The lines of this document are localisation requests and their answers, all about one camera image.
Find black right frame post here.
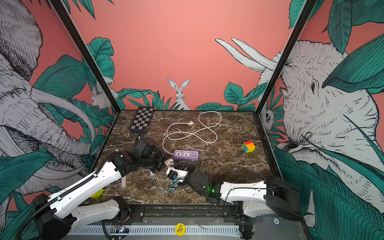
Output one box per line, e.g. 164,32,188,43
256,0,317,116

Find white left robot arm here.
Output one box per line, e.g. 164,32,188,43
32,138,169,240

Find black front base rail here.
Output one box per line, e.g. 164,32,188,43
125,203,260,224

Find colourful puzzle cube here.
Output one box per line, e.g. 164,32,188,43
242,141,256,153

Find black frame post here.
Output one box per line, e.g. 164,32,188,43
50,0,121,115
256,0,317,116

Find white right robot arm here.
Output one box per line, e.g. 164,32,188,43
174,170,304,222

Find purple power strip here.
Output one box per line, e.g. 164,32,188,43
173,150,199,161

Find black white chessboard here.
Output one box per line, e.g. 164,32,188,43
130,107,155,134

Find white ribbed cable duct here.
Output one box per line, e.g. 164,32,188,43
68,225,240,237

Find yellow round sticker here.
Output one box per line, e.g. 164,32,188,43
175,223,186,236

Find pink USB wall charger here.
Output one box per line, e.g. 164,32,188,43
164,159,174,168

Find black USB cable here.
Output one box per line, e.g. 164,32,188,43
197,158,222,169

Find white power strip cord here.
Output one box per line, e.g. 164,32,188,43
162,110,223,156

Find black left frame post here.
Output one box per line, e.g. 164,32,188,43
50,0,121,115

